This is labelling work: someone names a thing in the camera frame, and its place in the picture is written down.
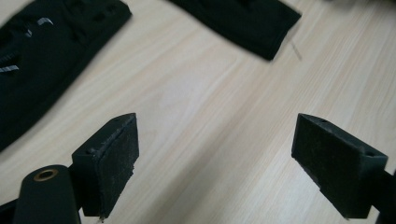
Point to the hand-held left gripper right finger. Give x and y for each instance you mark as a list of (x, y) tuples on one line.
[(339, 168)]

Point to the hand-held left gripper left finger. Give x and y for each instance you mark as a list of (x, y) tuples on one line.
[(109, 161)]

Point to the black glove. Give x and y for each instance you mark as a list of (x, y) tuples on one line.
[(46, 68), (249, 25)]

